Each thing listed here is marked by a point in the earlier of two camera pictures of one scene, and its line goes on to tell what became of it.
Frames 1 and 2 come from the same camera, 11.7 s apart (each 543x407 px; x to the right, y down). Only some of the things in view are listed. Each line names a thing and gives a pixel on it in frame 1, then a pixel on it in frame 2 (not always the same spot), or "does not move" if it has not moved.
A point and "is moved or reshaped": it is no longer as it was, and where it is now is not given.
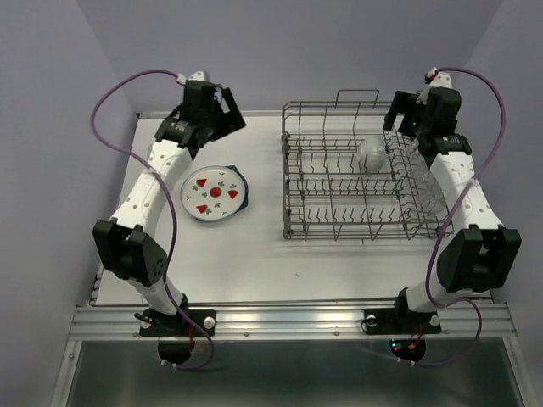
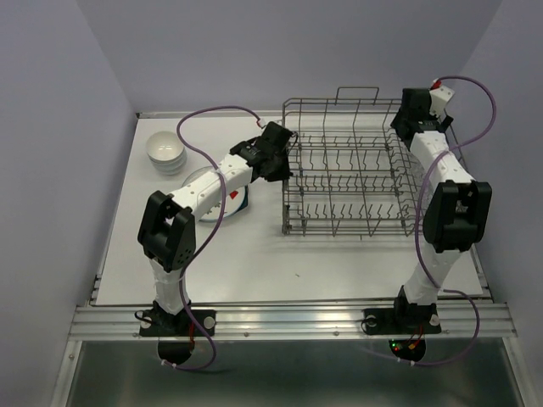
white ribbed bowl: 372,153 is moved or reshaped
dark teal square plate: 244,202 does not move
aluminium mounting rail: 120,321 does not move
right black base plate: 400,321 does not move
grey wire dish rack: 345,177 does not move
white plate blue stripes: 235,168 is moved or reshaped
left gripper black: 231,120 -> 285,173
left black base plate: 155,324 does not move
